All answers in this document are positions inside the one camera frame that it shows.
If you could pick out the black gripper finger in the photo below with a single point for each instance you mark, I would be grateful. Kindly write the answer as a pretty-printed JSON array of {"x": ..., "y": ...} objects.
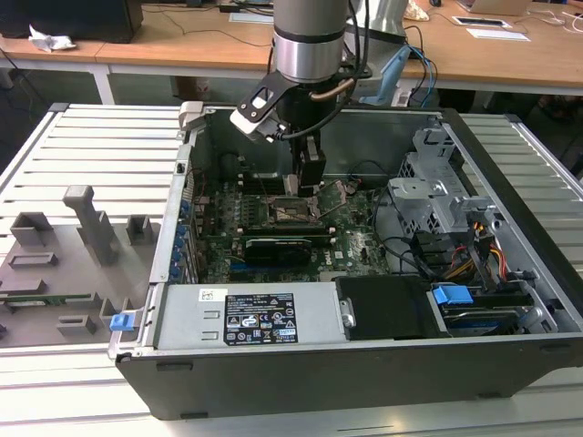
[{"x": 313, "y": 170}]

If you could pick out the square CPU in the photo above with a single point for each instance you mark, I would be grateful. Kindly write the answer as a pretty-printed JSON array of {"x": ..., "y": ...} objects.
[{"x": 291, "y": 185}]

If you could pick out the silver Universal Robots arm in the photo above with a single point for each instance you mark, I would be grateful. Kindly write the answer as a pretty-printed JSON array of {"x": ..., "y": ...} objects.
[{"x": 309, "y": 54}]

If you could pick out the CPU socket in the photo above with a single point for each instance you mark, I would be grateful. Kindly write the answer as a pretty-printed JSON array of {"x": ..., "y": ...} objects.
[{"x": 291, "y": 214}]

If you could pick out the black RAM slot bank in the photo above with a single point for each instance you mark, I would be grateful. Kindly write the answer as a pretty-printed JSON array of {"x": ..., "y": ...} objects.
[
  {"x": 282, "y": 231},
  {"x": 264, "y": 185}
]

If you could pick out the black graphics card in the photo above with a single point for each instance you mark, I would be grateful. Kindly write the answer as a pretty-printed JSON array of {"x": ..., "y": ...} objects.
[{"x": 278, "y": 250}]

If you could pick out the green motherboard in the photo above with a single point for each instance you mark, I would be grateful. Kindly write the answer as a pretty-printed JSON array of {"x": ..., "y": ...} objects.
[{"x": 350, "y": 255}]

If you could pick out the pale blue teach pendant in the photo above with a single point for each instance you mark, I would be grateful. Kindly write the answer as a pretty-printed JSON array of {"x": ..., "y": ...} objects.
[{"x": 391, "y": 68}]

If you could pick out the brown cardboard box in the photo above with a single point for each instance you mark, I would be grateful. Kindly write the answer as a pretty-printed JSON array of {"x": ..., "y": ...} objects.
[{"x": 191, "y": 88}]

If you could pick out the grey metal drive cage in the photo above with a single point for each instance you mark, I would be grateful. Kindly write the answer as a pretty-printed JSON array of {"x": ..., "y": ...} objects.
[{"x": 423, "y": 196}]

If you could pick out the beige crumpled bag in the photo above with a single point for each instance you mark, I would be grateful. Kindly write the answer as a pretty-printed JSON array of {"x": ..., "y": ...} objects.
[{"x": 416, "y": 11}]

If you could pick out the black plastic air shroud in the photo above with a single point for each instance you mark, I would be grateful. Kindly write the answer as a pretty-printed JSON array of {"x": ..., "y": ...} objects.
[{"x": 387, "y": 309}]

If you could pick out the hard disk in blue carrier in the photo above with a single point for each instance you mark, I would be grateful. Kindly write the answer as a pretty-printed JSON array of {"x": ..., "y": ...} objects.
[{"x": 451, "y": 296}]

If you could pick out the grey power supply with label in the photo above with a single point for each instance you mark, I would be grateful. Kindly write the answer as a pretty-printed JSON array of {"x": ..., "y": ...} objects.
[{"x": 182, "y": 318}]

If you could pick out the white paper sheet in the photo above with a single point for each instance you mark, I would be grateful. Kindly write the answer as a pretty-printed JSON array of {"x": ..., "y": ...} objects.
[{"x": 496, "y": 34}]

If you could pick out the black and grey PC case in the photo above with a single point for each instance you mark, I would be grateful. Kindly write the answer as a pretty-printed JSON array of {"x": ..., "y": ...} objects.
[{"x": 319, "y": 382}]

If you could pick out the beige laptop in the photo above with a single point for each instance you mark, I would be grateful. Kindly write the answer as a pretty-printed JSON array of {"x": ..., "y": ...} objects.
[{"x": 496, "y": 7}]

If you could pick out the black monitor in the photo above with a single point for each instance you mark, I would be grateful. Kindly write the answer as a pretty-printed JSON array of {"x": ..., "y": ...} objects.
[{"x": 82, "y": 18}]

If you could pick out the blue plastic latch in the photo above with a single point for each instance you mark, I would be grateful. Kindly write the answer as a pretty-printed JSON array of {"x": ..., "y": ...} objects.
[{"x": 120, "y": 322}]

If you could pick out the crumpled white paper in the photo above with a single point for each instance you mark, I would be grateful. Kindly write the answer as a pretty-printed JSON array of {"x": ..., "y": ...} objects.
[{"x": 50, "y": 42}]

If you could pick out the grey printed parts rack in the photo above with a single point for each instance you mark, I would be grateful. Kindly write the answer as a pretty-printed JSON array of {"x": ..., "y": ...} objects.
[{"x": 68, "y": 273}]

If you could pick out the green RAM stick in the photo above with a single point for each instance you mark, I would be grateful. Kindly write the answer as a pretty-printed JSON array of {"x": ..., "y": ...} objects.
[{"x": 45, "y": 298}]

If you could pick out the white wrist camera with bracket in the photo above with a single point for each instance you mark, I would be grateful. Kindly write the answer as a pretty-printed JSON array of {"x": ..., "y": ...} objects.
[{"x": 248, "y": 123}]

